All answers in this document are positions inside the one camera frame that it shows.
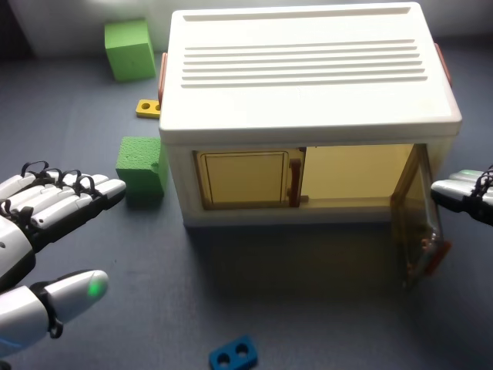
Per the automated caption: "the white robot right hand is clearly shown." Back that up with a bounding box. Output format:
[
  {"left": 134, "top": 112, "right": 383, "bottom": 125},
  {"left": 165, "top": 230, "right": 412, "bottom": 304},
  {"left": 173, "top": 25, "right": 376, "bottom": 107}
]
[{"left": 430, "top": 164, "right": 493, "bottom": 228}]

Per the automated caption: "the blue two-hole block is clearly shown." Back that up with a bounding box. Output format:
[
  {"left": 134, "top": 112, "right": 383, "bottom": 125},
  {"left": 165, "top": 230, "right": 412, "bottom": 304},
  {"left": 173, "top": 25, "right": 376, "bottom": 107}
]
[{"left": 209, "top": 334, "right": 258, "bottom": 370}]

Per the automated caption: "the white ribbed box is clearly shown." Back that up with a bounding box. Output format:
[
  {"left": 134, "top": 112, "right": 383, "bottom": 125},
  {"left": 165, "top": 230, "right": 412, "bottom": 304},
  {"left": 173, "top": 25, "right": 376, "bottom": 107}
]
[{"left": 158, "top": 2, "right": 463, "bottom": 232}]

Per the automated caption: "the transparent toy oven door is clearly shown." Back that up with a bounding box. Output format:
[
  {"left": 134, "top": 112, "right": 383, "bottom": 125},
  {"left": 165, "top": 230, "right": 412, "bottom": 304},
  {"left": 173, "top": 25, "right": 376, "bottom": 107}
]
[
  {"left": 389, "top": 143, "right": 452, "bottom": 291},
  {"left": 192, "top": 148, "right": 307, "bottom": 211}
]

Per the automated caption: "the small green foam cube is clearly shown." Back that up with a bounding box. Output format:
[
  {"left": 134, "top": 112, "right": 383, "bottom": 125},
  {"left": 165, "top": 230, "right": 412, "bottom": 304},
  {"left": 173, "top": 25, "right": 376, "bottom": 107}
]
[{"left": 115, "top": 136, "right": 169, "bottom": 208}]

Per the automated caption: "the yellow two-hole block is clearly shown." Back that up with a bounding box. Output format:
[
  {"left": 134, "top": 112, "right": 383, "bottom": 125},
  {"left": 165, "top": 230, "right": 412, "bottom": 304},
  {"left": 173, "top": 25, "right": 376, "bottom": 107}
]
[{"left": 135, "top": 99, "right": 162, "bottom": 119}]

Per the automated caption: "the large green foam cube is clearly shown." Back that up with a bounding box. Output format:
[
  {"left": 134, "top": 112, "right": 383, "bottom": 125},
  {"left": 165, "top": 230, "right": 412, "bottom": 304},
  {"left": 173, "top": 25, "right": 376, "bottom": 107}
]
[{"left": 103, "top": 17, "right": 157, "bottom": 83}]

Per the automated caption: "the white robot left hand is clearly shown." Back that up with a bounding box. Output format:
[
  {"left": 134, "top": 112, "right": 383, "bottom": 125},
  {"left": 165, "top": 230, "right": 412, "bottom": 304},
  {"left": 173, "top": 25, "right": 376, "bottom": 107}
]
[{"left": 0, "top": 160, "right": 128, "bottom": 363}]

